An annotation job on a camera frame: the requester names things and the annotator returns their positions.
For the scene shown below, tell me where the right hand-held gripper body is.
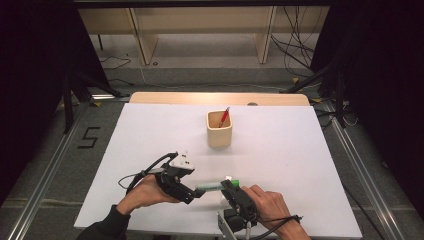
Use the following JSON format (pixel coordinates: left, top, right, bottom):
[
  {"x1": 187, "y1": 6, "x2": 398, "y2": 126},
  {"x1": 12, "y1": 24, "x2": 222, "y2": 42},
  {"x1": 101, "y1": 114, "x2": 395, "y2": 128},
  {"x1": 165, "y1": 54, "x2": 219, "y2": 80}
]
[{"x1": 216, "y1": 191, "x2": 260, "y2": 240}]

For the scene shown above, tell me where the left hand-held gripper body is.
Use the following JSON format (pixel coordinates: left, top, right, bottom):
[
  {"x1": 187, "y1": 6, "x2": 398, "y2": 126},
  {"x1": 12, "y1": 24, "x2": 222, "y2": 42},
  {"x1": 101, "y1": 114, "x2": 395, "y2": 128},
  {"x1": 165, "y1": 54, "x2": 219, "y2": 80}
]
[{"x1": 155, "y1": 150, "x2": 197, "y2": 205}]

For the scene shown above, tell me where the green pen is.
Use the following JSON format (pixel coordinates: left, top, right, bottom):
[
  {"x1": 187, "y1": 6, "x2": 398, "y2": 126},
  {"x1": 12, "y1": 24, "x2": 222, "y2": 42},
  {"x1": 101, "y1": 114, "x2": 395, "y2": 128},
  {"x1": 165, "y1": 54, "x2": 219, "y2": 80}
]
[{"x1": 196, "y1": 179, "x2": 240, "y2": 192}]

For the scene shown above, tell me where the beige square cup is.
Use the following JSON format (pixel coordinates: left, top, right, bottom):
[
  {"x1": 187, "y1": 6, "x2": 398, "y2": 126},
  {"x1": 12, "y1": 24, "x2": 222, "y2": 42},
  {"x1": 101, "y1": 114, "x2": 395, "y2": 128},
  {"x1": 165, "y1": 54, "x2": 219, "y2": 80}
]
[{"x1": 206, "y1": 110, "x2": 233, "y2": 149}]

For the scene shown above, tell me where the red pen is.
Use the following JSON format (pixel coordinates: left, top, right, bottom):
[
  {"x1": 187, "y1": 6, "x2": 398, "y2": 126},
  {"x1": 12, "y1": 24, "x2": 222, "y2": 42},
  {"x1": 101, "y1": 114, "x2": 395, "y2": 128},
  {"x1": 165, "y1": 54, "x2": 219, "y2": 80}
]
[{"x1": 218, "y1": 106, "x2": 231, "y2": 129}]

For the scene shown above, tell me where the person's right hand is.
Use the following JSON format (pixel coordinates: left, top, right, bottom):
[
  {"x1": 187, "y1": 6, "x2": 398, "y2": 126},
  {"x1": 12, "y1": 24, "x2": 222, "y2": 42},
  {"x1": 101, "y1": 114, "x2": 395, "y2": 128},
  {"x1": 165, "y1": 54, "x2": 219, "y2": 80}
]
[{"x1": 241, "y1": 184, "x2": 303, "y2": 234}]

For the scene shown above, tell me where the person's left hand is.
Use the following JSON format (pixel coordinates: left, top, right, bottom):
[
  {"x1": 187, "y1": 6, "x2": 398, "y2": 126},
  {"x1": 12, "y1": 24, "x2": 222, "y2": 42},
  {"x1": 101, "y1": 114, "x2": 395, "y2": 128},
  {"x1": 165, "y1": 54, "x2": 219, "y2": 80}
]
[{"x1": 116, "y1": 173, "x2": 183, "y2": 216}]

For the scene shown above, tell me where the white table cover board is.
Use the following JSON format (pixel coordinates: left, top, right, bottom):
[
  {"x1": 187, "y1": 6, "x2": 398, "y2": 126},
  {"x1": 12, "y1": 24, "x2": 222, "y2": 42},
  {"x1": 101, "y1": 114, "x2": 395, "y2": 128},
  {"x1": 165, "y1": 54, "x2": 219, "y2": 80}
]
[{"x1": 73, "y1": 102, "x2": 364, "y2": 240}]

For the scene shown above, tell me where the light wooden table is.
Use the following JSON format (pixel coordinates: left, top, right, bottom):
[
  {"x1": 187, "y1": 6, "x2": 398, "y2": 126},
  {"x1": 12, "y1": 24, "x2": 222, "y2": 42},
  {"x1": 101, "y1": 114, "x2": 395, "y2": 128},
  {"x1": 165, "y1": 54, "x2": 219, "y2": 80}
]
[{"x1": 128, "y1": 92, "x2": 311, "y2": 107}]

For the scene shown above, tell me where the black metal stand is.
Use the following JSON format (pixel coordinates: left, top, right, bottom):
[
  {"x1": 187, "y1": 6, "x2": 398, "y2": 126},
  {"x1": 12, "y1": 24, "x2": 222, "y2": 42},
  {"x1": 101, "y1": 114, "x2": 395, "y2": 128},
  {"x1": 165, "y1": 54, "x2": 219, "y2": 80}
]
[
  {"x1": 62, "y1": 71, "x2": 130, "y2": 135},
  {"x1": 279, "y1": 62, "x2": 348, "y2": 130}
]

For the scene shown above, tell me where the light wooden shelf unit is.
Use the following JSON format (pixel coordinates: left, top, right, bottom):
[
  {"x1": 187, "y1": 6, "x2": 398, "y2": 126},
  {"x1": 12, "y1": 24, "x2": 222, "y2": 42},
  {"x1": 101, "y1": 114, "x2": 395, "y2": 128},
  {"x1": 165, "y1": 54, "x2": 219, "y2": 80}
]
[{"x1": 78, "y1": 6, "x2": 331, "y2": 66}]

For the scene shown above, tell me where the black curtain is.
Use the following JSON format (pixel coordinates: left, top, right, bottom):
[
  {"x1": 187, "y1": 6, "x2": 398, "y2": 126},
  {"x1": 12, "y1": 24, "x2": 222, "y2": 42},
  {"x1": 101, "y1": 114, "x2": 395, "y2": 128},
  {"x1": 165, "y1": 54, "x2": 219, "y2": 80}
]
[
  {"x1": 0, "y1": 0, "x2": 110, "y2": 205},
  {"x1": 310, "y1": 0, "x2": 424, "y2": 219}
]

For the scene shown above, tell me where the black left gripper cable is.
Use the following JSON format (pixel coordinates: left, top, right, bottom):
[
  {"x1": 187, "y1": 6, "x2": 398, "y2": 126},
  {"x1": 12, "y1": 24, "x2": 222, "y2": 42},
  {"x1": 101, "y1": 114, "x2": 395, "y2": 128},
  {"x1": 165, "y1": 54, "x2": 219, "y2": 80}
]
[{"x1": 118, "y1": 152, "x2": 179, "y2": 196}]

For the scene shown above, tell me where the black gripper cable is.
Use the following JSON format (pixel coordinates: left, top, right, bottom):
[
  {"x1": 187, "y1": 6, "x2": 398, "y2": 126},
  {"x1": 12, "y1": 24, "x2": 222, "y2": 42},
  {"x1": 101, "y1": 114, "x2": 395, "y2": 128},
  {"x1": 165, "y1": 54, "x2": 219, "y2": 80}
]
[
  {"x1": 118, "y1": 152, "x2": 179, "y2": 196},
  {"x1": 248, "y1": 214, "x2": 304, "y2": 240}
]

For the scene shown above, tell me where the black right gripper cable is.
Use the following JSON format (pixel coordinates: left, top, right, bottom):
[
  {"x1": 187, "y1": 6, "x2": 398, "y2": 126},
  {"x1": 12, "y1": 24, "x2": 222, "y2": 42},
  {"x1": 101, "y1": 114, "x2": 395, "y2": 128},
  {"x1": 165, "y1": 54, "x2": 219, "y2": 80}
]
[{"x1": 248, "y1": 214, "x2": 304, "y2": 240}]

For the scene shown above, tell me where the aluminium floor rail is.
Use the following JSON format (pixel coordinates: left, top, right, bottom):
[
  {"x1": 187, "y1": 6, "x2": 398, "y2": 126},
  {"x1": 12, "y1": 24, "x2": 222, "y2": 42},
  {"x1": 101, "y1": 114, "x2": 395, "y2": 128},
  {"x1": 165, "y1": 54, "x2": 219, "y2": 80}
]
[
  {"x1": 6, "y1": 99, "x2": 88, "y2": 240},
  {"x1": 323, "y1": 99, "x2": 407, "y2": 240}
]

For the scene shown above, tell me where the thin black floor cable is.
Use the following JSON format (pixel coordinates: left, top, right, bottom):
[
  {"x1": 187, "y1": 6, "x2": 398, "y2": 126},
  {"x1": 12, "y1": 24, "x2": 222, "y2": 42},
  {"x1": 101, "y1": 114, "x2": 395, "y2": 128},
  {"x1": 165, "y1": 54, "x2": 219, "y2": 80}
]
[{"x1": 99, "y1": 55, "x2": 133, "y2": 71}]

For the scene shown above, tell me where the tangle of black cables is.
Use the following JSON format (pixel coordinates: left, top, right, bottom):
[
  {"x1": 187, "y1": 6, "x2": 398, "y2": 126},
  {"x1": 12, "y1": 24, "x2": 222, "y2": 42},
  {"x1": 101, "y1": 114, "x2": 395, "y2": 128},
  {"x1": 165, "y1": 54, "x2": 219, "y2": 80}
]
[{"x1": 269, "y1": 6, "x2": 322, "y2": 78}]

